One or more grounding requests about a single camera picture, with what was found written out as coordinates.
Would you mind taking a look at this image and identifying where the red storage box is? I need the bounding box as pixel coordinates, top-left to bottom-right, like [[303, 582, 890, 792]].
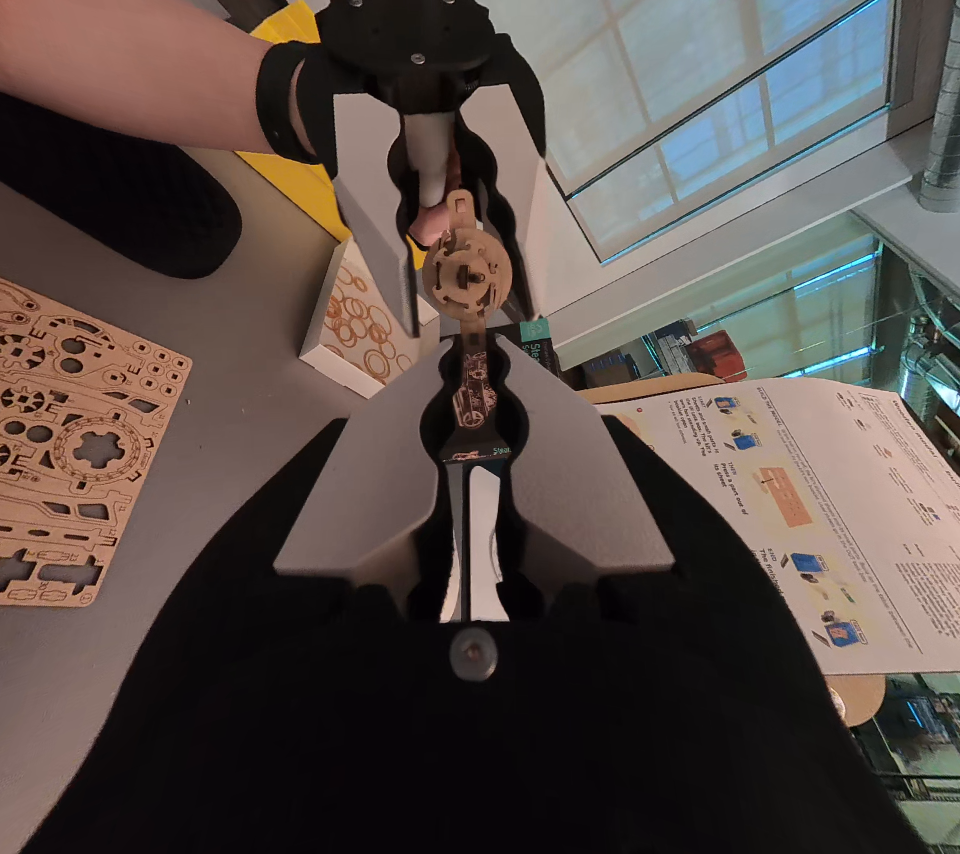
[[686, 329, 745, 377]]

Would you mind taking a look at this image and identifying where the person's left hand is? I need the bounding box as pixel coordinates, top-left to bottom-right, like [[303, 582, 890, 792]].
[[407, 145, 462, 251]]

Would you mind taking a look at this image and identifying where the paper instruction sheet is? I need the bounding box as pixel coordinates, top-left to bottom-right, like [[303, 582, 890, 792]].
[[600, 377, 960, 679]]

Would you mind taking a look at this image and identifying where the yellow box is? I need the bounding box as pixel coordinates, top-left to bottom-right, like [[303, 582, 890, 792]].
[[232, 0, 354, 244]]

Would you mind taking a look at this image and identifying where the large paned window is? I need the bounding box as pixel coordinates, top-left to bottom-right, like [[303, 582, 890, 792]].
[[450, 0, 905, 264]]

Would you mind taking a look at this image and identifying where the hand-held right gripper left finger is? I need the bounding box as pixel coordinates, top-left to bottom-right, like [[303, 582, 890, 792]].
[[273, 335, 466, 619]]

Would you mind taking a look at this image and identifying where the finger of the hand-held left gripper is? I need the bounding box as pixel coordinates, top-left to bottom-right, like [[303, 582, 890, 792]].
[[332, 90, 421, 339], [453, 81, 549, 319]]

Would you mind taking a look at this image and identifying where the silver flexible duct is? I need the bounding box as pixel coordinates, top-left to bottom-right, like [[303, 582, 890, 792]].
[[921, 0, 960, 210]]

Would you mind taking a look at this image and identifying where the wooden laser-cut parts sheet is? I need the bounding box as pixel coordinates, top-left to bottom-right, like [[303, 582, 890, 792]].
[[0, 278, 194, 608]]

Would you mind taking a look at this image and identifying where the person's left forearm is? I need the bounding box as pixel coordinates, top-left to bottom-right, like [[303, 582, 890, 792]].
[[0, 0, 273, 154]]

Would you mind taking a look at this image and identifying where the round wooden model assembly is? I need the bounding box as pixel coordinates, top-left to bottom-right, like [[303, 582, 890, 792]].
[[420, 188, 515, 345]]

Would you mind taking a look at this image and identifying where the black textured pad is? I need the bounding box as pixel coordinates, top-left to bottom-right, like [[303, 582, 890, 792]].
[[0, 92, 243, 281]]

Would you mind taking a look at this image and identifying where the black box with green label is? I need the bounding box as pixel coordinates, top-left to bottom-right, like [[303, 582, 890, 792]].
[[517, 317, 560, 377]]

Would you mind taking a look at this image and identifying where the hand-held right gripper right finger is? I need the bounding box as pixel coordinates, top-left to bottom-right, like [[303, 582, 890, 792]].
[[491, 335, 674, 619]]

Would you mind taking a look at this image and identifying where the illustrated paper card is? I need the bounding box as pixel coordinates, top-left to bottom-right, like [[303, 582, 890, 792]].
[[298, 239, 444, 399]]

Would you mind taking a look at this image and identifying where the black printed cardboard box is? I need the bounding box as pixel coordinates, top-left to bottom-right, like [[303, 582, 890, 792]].
[[438, 332, 522, 623]]

